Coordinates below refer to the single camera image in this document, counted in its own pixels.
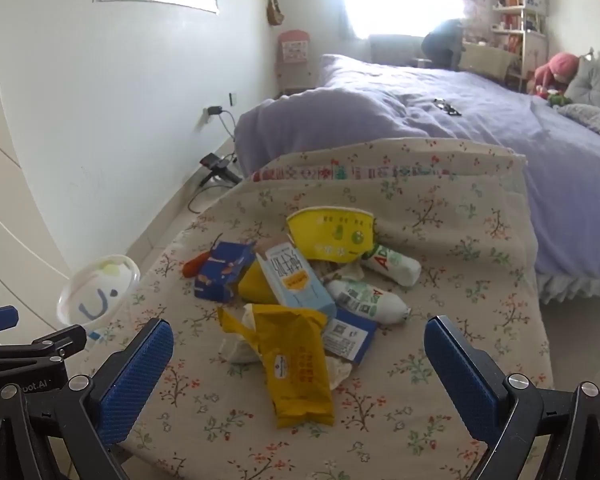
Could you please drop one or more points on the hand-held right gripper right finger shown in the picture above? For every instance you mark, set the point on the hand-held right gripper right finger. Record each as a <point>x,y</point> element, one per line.
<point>465,380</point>

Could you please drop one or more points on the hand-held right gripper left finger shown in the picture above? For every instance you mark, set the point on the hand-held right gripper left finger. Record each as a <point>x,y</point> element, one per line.
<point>135,380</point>

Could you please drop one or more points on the white round container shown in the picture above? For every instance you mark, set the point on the white round container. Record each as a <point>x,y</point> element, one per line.
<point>97,290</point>

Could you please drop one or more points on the white tissue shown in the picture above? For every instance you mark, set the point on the white tissue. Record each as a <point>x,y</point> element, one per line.
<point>240,350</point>
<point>337,370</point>

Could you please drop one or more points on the dark blue carton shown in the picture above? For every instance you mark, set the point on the dark blue carton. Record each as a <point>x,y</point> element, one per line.
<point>352,337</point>

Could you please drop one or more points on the white bottle green label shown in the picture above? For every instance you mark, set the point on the white bottle green label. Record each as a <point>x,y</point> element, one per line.
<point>370,302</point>
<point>397,267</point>

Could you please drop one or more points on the blue cardboard box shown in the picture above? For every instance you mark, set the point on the blue cardboard box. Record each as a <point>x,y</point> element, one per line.
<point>220,272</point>

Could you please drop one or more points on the small yellow packet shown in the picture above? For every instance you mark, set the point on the small yellow packet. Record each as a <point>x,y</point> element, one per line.
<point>255,287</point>

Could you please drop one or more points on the large yellow wrapper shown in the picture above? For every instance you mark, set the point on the large yellow wrapper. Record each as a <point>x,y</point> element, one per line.
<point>295,375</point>

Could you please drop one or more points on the light blue milk carton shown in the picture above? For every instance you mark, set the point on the light blue milk carton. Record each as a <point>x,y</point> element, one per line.
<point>295,285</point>

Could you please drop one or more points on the yellow paper bowl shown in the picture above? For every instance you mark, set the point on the yellow paper bowl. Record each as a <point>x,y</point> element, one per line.
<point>330,235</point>

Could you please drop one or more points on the black eyeglasses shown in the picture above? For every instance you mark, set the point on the black eyeglasses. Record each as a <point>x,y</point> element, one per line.
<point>447,107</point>

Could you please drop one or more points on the black charger plug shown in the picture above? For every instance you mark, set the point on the black charger plug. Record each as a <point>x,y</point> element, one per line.
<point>213,110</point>

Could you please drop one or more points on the grey pillow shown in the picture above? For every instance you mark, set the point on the grey pillow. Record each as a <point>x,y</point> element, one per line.
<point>592,85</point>
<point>595,120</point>

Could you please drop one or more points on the green toy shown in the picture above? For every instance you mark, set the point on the green toy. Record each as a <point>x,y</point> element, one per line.
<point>557,99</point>

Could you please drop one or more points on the beige box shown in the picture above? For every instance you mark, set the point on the beige box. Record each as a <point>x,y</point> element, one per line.
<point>485,60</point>

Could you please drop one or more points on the pink plush toy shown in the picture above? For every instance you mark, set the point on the pink plush toy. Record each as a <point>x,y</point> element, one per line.
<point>555,70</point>

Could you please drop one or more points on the white shelf unit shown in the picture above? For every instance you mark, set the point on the white shelf unit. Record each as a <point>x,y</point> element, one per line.
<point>535,50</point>

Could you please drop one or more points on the dark cloth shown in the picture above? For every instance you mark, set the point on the dark cloth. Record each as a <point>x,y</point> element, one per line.
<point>445,42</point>

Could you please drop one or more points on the grey chair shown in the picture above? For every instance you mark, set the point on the grey chair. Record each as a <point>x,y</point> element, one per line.
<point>392,47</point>

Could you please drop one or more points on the pink chair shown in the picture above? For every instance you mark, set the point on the pink chair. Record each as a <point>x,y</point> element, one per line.
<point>294,55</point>

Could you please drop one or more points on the brown hanging bag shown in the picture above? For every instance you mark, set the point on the brown hanging bag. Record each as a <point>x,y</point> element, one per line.
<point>274,10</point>

